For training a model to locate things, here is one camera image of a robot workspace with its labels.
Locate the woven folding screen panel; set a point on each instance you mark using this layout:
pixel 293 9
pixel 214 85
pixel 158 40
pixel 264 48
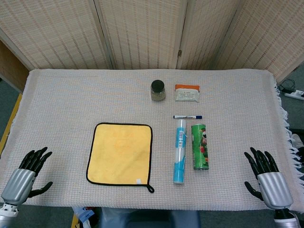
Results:
pixel 268 35
pixel 47 31
pixel 142 31
pixel 206 31

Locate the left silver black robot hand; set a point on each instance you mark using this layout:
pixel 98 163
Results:
pixel 20 183

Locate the green chips can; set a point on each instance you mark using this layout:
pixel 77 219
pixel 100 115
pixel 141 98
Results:
pixel 200 147

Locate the white woven fringed tablecloth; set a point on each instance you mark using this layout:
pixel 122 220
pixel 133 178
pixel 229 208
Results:
pixel 71 99

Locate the white power strip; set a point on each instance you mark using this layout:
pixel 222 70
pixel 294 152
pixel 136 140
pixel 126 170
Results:
pixel 295 95

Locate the blue and white plastic bag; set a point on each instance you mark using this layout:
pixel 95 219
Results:
pixel 83 215

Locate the brown wooden cabinet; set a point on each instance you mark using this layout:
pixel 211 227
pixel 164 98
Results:
pixel 10 66

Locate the white sneaker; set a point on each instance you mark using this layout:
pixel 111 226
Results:
pixel 297 140

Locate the yellow cloth with black back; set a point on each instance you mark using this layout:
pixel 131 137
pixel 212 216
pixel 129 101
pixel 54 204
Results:
pixel 118 154

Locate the orange and white packet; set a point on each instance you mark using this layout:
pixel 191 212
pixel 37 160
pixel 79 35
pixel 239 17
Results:
pixel 187 95

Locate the yellow floor tape strip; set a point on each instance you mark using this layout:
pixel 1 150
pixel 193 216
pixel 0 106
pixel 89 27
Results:
pixel 10 121

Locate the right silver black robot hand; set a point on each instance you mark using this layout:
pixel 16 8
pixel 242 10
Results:
pixel 274 190

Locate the blue and white plastic roll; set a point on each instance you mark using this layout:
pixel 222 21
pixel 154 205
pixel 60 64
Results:
pixel 180 152

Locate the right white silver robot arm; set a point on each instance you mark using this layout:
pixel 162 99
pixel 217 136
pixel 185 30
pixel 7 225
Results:
pixel 286 219

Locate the blue and white marker pen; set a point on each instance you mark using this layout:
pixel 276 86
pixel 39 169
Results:
pixel 187 117

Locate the glass jar with black lid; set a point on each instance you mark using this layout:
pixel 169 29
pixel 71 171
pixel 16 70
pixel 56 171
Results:
pixel 158 91

